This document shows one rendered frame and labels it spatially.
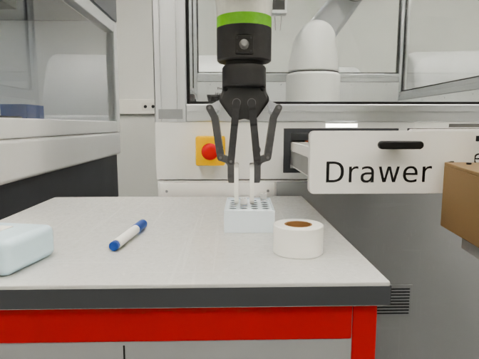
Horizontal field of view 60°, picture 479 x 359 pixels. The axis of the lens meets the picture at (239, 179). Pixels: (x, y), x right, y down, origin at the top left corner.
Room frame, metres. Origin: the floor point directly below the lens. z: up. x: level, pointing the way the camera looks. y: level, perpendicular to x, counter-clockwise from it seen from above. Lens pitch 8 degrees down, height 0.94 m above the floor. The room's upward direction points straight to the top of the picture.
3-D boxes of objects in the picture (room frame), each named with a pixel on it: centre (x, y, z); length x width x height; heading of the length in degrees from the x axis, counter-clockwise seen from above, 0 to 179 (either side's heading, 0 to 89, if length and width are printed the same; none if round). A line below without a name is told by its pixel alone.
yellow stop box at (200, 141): (1.02, 0.07, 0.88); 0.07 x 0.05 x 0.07; 92
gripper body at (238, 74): (0.72, -0.01, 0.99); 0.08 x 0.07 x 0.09; 89
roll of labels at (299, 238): (0.57, -0.08, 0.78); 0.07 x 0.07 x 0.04
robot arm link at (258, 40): (0.72, -0.01, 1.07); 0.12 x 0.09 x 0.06; 179
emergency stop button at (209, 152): (0.99, 0.07, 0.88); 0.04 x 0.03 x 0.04; 92
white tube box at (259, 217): (0.73, -0.02, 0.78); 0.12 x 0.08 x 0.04; 179
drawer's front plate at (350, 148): (0.73, -0.27, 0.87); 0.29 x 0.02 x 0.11; 92
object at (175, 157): (1.53, -0.29, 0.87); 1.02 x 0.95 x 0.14; 92
